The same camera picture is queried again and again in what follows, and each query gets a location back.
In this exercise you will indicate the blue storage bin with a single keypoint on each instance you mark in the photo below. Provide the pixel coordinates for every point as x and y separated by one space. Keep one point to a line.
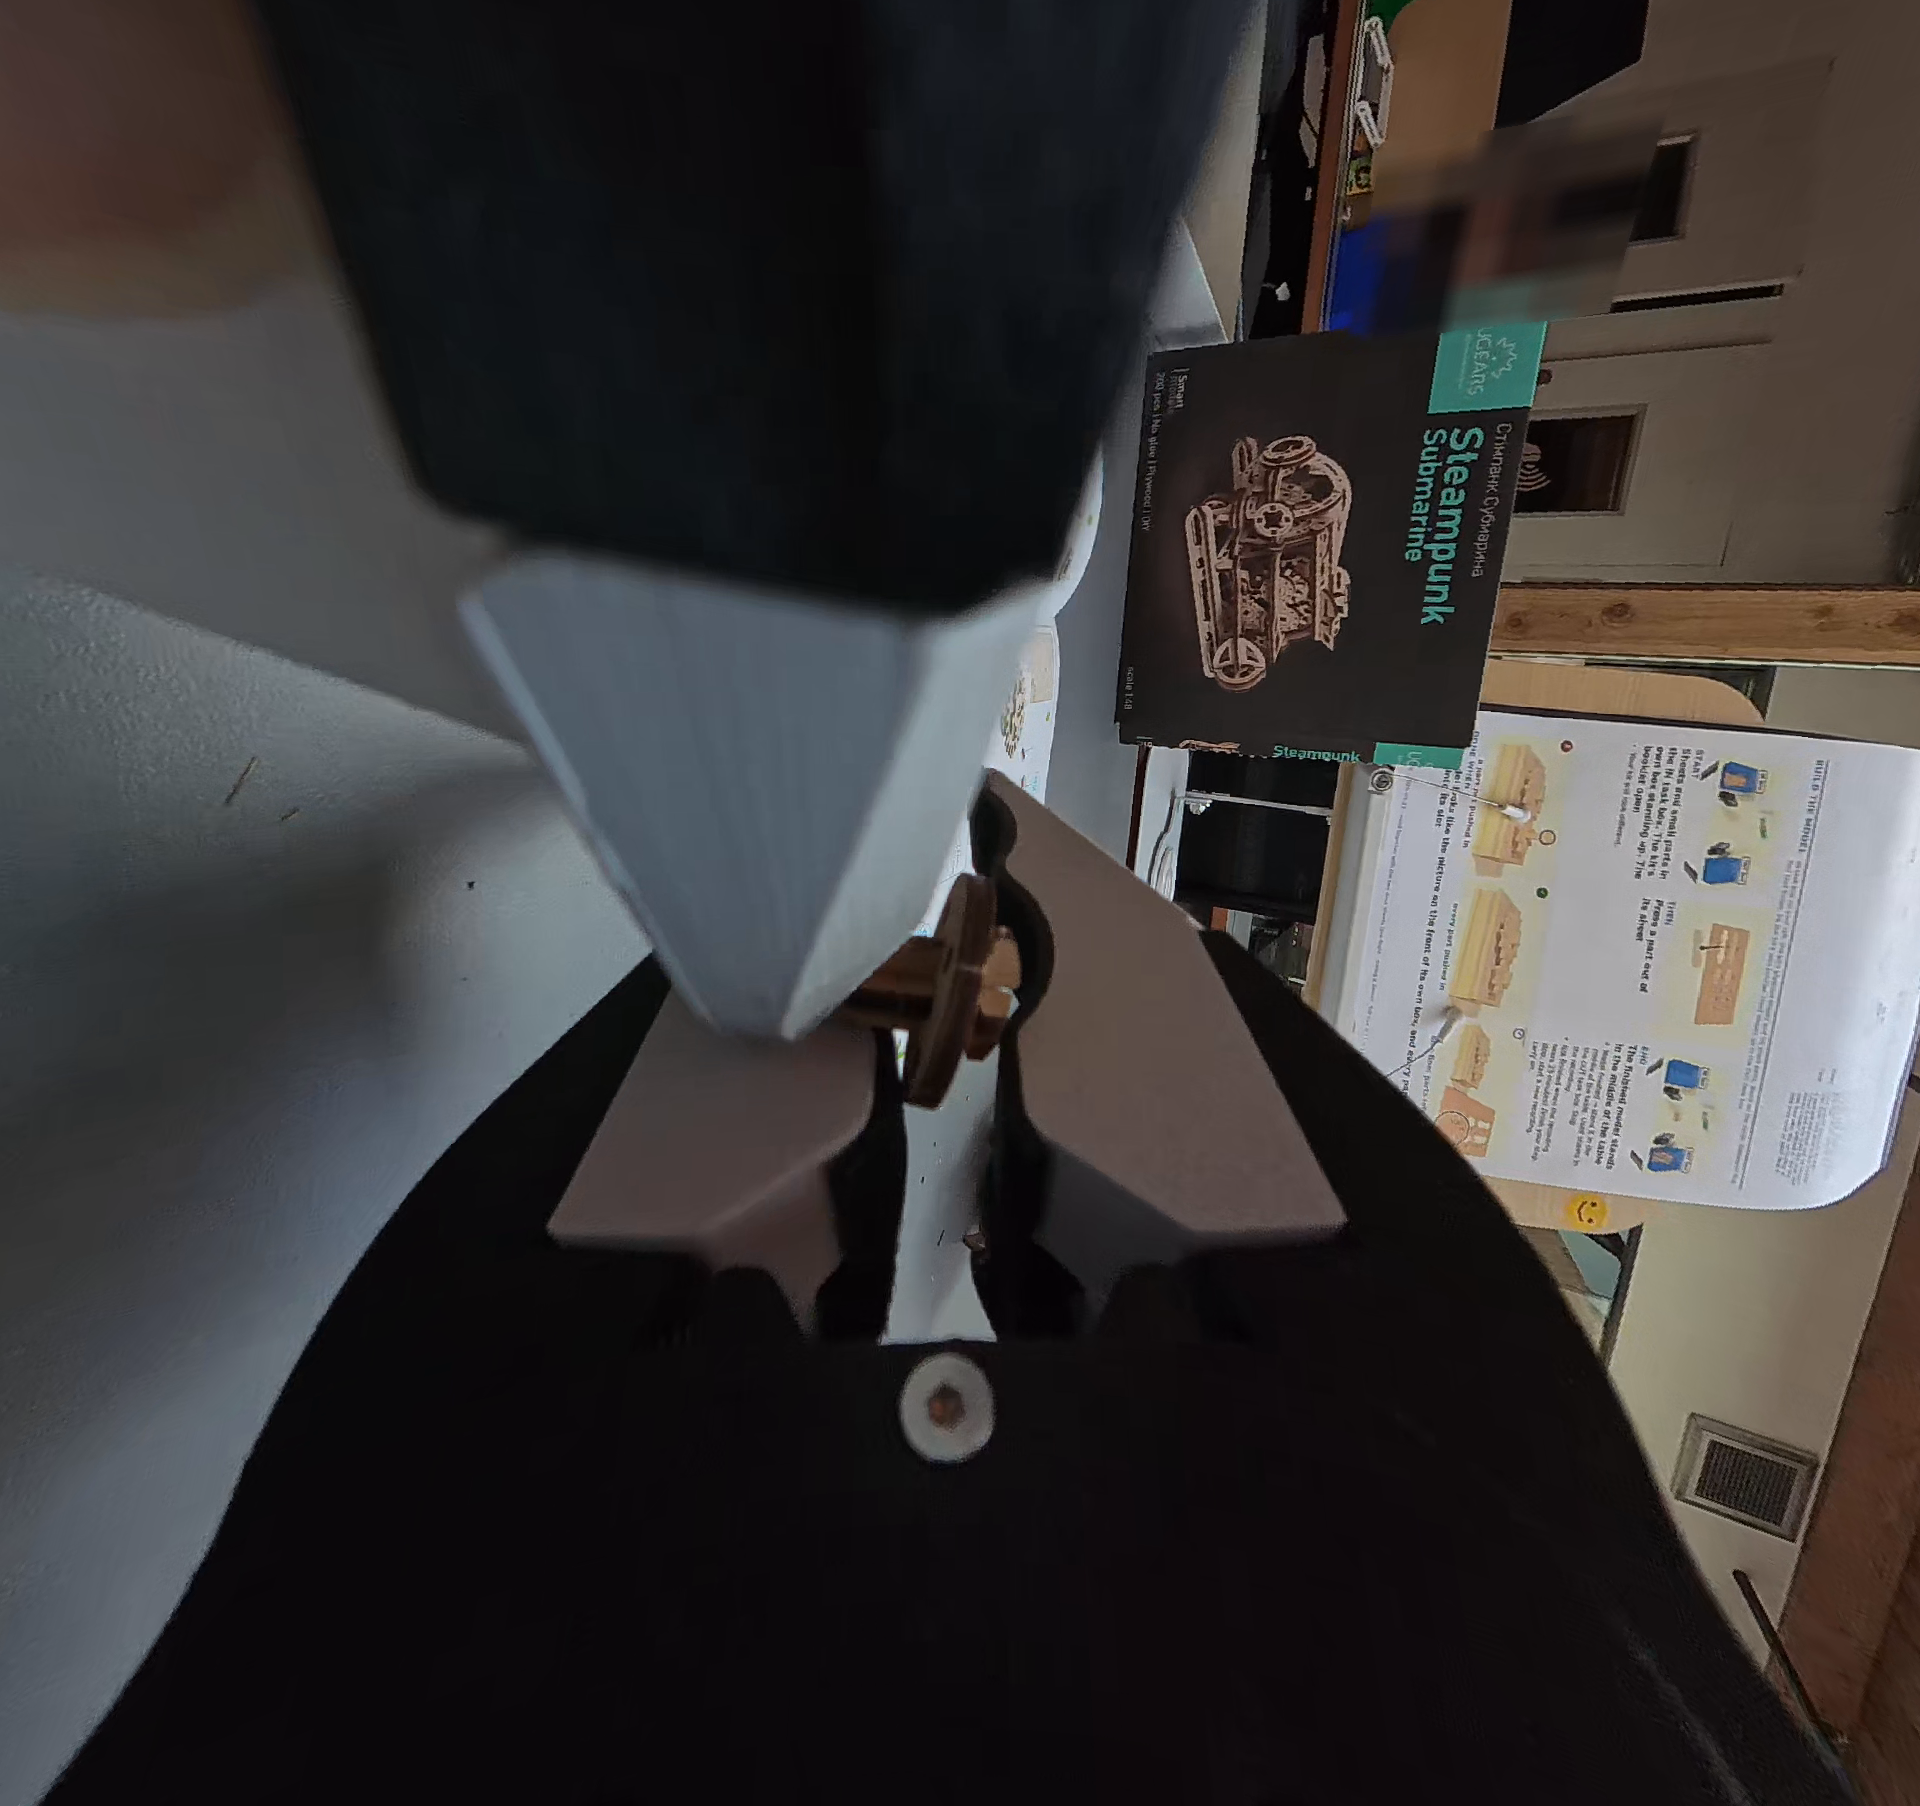
1350 283

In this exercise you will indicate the small wooden gear axle part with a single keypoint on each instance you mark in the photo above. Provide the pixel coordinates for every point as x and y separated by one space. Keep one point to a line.
953 996

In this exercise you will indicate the grey desk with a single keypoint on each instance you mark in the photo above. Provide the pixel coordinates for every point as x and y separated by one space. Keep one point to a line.
225 1087

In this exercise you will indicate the printed instruction sheet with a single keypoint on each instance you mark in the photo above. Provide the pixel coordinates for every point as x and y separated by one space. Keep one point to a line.
1621 965

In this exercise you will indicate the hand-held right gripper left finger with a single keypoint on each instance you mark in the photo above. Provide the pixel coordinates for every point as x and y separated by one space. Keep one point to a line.
705 1147

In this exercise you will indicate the wall vent grille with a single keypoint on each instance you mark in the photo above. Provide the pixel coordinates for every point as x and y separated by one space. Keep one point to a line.
1748 1476

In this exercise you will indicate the wooden beam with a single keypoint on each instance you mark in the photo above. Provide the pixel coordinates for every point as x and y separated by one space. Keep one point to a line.
1695 624

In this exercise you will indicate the black puzzle kit box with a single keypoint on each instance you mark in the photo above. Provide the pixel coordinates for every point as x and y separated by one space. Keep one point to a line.
1304 546

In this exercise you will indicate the person's left forearm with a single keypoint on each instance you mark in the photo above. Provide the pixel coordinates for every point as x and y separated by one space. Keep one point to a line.
120 82

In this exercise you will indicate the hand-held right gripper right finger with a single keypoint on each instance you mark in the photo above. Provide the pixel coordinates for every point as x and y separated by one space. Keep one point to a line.
1170 1087

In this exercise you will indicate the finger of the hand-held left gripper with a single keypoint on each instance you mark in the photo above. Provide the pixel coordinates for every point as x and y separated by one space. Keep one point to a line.
749 787

